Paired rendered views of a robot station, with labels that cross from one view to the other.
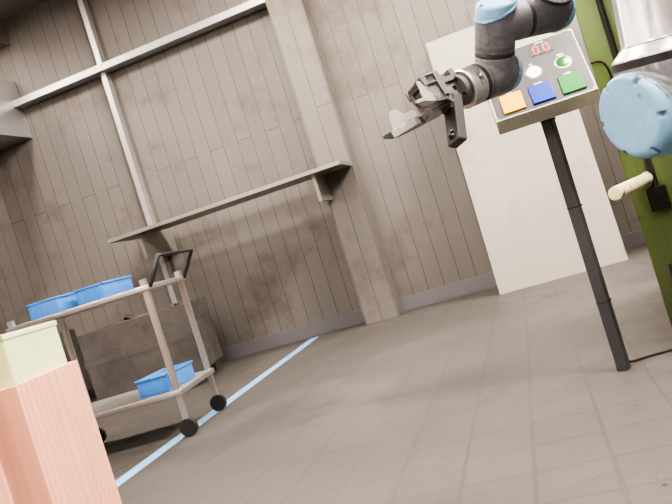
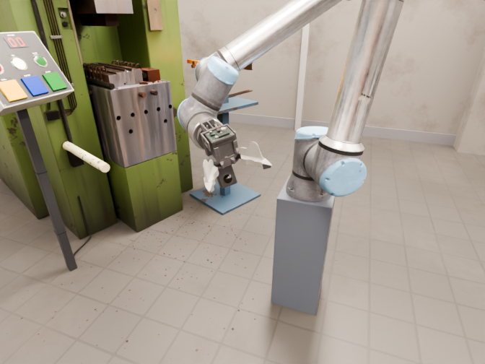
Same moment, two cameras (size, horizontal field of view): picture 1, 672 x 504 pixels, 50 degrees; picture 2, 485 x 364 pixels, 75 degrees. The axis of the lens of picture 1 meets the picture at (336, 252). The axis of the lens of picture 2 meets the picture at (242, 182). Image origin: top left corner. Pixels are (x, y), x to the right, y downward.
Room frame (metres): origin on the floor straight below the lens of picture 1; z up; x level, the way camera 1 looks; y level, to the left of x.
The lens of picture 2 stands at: (1.45, 0.40, 1.25)
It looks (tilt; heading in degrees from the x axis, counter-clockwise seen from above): 28 degrees down; 275
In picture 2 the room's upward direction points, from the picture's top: straight up
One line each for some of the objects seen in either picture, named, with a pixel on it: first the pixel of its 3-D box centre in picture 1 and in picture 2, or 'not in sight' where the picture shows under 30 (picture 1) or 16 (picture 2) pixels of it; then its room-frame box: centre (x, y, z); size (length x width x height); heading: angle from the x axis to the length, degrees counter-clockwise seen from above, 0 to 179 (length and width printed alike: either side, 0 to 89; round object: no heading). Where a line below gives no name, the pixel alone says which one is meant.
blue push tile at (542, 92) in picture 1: (541, 93); (34, 86); (2.40, -0.82, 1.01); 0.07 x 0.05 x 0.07; 78
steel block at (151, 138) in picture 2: not in sight; (123, 115); (2.39, -1.52, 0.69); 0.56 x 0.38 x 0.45; 143
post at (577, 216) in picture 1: (579, 223); (45, 183); (2.52, -0.85, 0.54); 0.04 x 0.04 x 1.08; 53
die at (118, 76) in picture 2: not in sight; (107, 73); (2.42, -1.47, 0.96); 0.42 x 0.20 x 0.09; 143
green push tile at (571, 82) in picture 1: (571, 83); (54, 81); (2.38, -0.92, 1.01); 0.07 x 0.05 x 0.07; 78
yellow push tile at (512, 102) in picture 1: (512, 103); (11, 91); (2.42, -0.72, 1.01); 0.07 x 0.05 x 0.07; 78
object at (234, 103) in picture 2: not in sight; (222, 104); (1.78, -1.74, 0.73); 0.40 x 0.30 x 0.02; 49
